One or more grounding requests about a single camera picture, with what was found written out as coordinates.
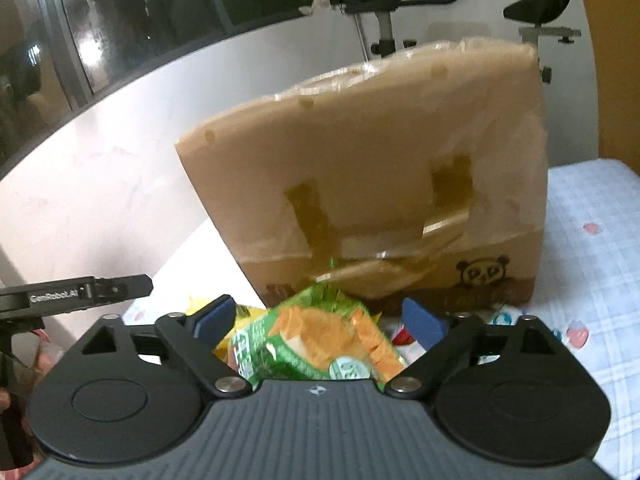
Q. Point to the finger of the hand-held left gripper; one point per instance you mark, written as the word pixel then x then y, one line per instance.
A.
pixel 125 287

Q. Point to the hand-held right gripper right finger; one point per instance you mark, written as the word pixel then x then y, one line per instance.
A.
pixel 422 323

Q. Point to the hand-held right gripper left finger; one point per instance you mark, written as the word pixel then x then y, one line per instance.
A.
pixel 216 316

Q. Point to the green snack packet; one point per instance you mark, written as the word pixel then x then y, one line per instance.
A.
pixel 300 332

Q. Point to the plastic-lined cardboard box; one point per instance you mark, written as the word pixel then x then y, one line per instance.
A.
pixel 370 170

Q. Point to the red and white snack packet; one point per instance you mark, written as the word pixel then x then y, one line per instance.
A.
pixel 400 336

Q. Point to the yellow snack packet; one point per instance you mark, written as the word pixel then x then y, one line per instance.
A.
pixel 246 321

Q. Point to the white checked printed blanket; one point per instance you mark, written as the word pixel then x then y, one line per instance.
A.
pixel 592 260

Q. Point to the dark glass window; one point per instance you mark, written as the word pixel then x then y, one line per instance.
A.
pixel 125 10

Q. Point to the brown wooden panel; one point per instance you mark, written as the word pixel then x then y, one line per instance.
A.
pixel 617 60

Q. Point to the crumpled white plastic bag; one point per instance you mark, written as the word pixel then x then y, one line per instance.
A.
pixel 316 1

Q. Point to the black exercise bike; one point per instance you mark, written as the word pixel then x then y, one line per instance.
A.
pixel 537 2

